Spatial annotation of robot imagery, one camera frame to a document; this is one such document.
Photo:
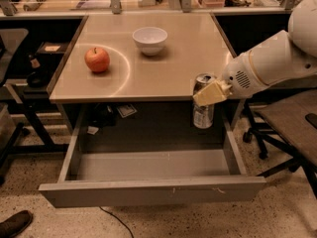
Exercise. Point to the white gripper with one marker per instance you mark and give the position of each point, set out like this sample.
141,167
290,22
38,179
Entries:
238,73

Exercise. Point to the silver redbull can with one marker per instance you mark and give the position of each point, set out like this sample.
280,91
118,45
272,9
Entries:
202,115

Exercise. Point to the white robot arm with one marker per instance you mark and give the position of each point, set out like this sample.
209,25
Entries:
286,55

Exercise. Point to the grey drawer cabinet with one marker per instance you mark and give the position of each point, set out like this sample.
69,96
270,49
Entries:
160,84

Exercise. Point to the open grey top drawer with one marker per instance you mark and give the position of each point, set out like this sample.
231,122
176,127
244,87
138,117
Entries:
151,160

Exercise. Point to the white ceramic bowl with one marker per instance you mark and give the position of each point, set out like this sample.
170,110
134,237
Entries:
150,40

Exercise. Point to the red apple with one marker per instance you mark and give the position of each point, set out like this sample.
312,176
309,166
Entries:
97,59

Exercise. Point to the dark bottle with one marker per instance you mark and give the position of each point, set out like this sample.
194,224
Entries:
40,76

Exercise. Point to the grey chair at left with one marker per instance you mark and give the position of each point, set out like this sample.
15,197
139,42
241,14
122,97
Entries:
10,40

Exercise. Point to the dark shoe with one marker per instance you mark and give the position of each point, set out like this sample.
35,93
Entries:
15,224

